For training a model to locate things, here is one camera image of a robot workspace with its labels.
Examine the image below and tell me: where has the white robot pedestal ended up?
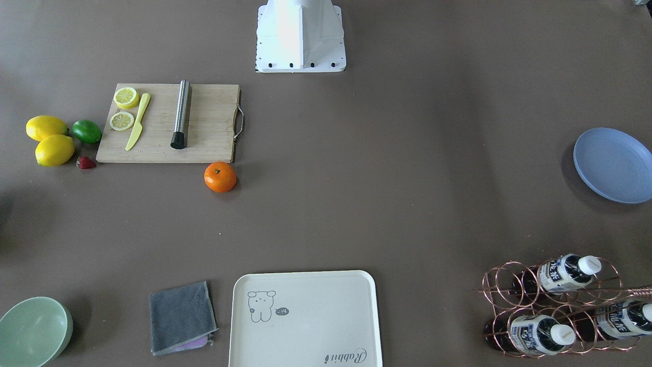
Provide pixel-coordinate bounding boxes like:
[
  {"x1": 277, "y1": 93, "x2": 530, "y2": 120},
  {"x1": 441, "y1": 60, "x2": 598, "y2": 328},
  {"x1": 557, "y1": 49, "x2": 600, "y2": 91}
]
[{"x1": 255, "y1": 1, "x2": 347, "y2": 73}]

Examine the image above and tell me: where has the red strawberry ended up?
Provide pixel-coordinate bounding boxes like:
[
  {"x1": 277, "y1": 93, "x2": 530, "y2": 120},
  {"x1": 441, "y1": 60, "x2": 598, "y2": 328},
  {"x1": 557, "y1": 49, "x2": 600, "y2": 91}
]
[{"x1": 75, "y1": 156, "x2": 96, "y2": 170}]

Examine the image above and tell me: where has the green lime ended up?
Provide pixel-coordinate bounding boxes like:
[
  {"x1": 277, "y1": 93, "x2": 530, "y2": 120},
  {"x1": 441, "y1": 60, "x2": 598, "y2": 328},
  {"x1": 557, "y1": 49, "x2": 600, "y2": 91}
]
[{"x1": 71, "y1": 119, "x2": 102, "y2": 144}]

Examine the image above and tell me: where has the lemon slice upper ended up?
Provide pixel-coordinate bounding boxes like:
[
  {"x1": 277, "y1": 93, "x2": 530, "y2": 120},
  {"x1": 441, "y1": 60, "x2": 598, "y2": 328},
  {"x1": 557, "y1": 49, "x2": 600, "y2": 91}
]
[{"x1": 113, "y1": 86, "x2": 140, "y2": 110}]

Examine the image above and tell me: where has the green bowl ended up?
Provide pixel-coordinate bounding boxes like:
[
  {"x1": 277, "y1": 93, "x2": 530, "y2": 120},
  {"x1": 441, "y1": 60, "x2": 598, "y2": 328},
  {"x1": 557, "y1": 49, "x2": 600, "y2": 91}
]
[{"x1": 1, "y1": 297, "x2": 74, "y2": 366}]

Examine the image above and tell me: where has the orange fruit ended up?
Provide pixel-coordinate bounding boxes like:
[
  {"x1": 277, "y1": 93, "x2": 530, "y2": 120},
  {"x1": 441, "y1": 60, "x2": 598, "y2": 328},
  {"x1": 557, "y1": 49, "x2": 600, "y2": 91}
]
[{"x1": 203, "y1": 161, "x2": 237, "y2": 193}]

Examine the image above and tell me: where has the yellow lemon lower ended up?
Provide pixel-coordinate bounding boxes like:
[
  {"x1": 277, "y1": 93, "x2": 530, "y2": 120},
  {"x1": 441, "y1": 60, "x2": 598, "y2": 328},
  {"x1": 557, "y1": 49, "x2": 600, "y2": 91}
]
[{"x1": 35, "y1": 134, "x2": 75, "y2": 167}]

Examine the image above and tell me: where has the blue round plate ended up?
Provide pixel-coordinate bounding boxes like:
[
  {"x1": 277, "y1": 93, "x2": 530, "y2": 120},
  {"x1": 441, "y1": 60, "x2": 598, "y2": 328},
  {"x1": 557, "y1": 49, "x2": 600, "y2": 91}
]
[{"x1": 573, "y1": 127, "x2": 651, "y2": 204}]

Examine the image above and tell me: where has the wooden cutting board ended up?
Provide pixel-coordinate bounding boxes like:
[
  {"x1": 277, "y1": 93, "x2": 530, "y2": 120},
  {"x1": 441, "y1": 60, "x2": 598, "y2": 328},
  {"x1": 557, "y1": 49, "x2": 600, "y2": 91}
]
[{"x1": 96, "y1": 83, "x2": 241, "y2": 164}]

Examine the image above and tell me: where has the tea bottle middle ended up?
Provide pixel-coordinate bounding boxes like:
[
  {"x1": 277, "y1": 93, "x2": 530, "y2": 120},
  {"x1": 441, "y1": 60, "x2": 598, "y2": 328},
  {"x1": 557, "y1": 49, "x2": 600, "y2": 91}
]
[{"x1": 510, "y1": 253, "x2": 602, "y2": 298}]

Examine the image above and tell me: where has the grey folded cloth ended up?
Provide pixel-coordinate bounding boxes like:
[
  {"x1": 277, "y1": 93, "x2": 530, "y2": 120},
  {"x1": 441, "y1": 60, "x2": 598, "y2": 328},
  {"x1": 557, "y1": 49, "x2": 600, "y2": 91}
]
[{"x1": 149, "y1": 280, "x2": 219, "y2": 357}]

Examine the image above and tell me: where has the lemon slice lower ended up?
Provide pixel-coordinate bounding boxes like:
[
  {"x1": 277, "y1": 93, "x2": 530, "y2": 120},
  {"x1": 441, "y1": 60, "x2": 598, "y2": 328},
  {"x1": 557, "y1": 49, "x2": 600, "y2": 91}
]
[{"x1": 109, "y1": 111, "x2": 135, "y2": 132}]

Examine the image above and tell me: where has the copper wire bottle rack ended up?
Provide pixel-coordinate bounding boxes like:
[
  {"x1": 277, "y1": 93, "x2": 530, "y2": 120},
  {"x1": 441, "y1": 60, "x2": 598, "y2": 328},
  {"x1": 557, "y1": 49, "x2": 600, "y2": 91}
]
[{"x1": 479, "y1": 256, "x2": 650, "y2": 358}]

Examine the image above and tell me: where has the tea bottle back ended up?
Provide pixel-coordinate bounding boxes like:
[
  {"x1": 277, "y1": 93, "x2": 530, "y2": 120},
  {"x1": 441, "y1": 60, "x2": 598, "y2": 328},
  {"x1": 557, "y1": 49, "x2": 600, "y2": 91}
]
[{"x1": 570, "y1": 299, "x2": 651, "y2": 342}]

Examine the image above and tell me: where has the cream rabbit tray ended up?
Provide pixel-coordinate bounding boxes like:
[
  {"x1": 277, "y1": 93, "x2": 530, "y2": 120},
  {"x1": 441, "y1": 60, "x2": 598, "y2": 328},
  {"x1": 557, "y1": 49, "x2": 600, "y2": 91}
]
[{"x1": 228, "y1": 270, "x2": 384, "y2": 366}]

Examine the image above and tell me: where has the yellow plastic knife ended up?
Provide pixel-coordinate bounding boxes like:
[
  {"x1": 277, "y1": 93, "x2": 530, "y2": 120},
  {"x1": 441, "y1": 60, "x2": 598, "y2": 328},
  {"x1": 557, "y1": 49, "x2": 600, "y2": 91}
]
[{"x1": 124, "y1": 93, "x2": 151, "y2": 151}]

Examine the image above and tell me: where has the yellow lemon upper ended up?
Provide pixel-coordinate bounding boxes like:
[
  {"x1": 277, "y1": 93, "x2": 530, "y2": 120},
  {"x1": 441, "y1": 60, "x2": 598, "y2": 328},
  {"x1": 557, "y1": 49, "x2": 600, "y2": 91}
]
[{"x1": 25, "y1": 115, "x2": 68, "y2": 142}]

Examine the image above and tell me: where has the lemon slice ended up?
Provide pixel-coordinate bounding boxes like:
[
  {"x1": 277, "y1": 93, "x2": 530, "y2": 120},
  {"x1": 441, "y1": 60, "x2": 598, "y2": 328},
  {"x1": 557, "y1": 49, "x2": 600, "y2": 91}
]
[
  {"x1": 113, "y1": 86, "x2": 140, "y2": 110},
  {"x1": 109, "y1": 111, "x2": 135, "y2": 132}
]

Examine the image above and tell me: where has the tea bottle front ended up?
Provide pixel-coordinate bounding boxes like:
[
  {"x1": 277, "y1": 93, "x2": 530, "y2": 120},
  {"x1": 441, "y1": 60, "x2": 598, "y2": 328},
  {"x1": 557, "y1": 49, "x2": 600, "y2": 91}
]
[{"x1": 483, "y1": 315, "x2": 577, "y2": 357}]

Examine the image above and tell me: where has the tea bottle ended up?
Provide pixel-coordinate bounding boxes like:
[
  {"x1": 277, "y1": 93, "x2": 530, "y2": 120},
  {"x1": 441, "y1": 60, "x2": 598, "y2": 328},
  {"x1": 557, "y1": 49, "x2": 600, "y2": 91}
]
[
  {"x1": 570, "y1": 299, "x2": 651, "y2": 342},
  {"x1": 483, "y1": 315, "x2": 577, "y2": 357},
  {"x1": 510, "y1": 253, "x2": 602, "y2": 298}
]

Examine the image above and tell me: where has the yellow lemon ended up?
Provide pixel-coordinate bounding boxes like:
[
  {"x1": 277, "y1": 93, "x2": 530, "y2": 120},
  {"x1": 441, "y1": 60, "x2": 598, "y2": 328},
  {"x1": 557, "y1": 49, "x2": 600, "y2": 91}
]
[
  {"x1": 25, "y1": 115, "x2": 68, "y2": 142},
  {"x1": 35, "y1": 134, "x2": 75, "y2": 167}
]

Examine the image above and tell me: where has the steel cylinder black tip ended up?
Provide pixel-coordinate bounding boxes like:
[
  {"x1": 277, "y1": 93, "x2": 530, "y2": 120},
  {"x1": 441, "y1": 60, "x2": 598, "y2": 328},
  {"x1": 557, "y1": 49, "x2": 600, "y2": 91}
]
[{"x1": 170, "y1": 80, "x2": 193, "y2": 149}]

